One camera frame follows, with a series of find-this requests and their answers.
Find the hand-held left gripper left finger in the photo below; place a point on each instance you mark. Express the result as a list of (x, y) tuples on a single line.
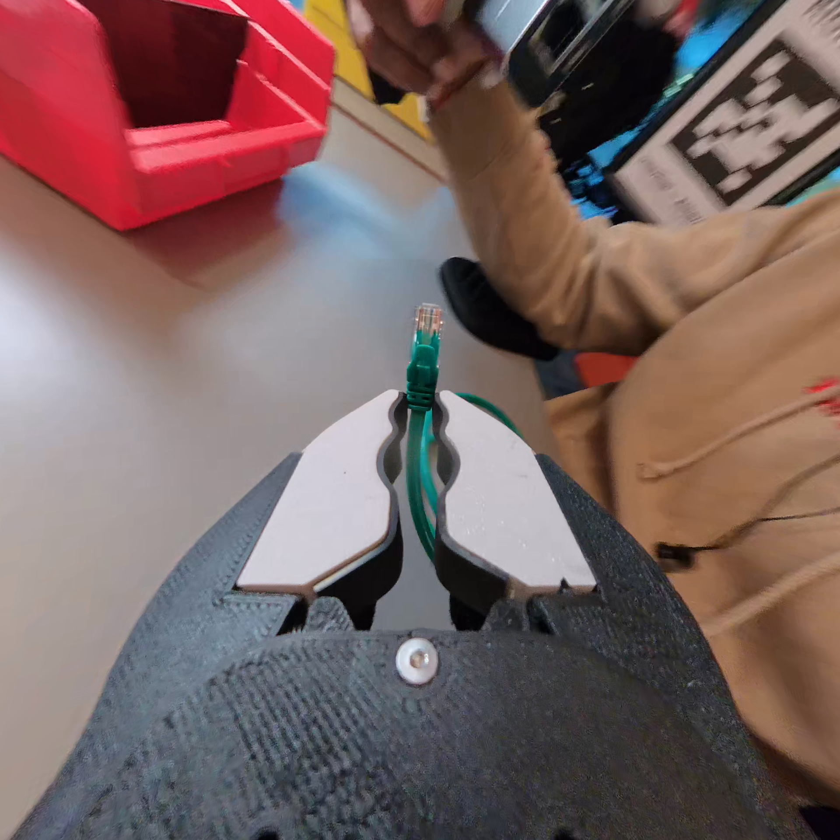
[(328, 505)]

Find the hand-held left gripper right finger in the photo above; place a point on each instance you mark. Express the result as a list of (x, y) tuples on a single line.
[(505, 512)]

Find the black ethernet port adapter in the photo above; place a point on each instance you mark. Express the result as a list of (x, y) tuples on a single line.
[(544, 39)]

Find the person's right forearm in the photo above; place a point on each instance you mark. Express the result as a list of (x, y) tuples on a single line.
[(525, 229)]

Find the person's right hand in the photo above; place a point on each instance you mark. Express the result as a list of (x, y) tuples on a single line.
[(407, 39)]

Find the orange object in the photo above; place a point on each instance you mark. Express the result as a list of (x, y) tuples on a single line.
[(604, 369)]

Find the black rounded object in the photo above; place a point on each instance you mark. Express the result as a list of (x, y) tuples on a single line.
[(485, 308)]

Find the person's beige hoodie torso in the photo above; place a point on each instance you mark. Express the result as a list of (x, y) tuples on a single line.
[(722, 459)]

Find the red plastic bin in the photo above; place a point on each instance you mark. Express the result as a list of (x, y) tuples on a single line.
[(197, 170)]

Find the black-and-white marker sign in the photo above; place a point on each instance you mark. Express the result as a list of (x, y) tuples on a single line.
[(754, 118)]

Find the yellow plastic object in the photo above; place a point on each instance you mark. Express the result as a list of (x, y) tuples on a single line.
[(334, 33)]

